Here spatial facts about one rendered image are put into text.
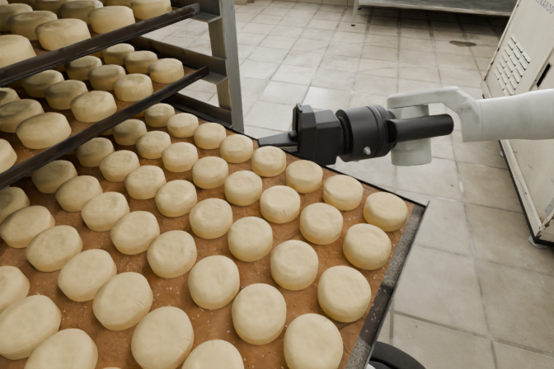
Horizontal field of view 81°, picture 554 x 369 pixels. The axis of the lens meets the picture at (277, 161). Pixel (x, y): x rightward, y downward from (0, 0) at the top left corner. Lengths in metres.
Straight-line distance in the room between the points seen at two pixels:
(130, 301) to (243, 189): 0.17
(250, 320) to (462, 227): 1.33
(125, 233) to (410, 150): 0.43
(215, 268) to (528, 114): 0.46
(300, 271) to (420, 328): 0.95
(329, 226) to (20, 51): 0.36
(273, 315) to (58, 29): 0.36
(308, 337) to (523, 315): 1.18
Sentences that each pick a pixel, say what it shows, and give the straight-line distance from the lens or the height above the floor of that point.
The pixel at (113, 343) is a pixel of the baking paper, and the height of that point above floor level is 0.77.
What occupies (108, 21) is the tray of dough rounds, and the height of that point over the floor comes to 0.97.
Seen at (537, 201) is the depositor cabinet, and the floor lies 0.16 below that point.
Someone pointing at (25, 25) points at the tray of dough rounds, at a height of 0.97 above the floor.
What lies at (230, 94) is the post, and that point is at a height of 0.83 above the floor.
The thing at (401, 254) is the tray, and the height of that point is 0.77.
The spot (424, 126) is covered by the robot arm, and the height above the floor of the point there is 0.81.
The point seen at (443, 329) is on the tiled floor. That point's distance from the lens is 1.29.
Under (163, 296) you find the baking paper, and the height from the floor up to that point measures 0.77.
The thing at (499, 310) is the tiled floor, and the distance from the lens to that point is 1.41.
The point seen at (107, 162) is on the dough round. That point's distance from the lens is 0.51.
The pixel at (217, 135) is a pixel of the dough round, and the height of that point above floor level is 0.79.
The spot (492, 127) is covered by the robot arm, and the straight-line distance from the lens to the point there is 0.57.
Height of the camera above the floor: 1.09
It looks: 40 degrees down
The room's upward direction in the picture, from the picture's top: straight up
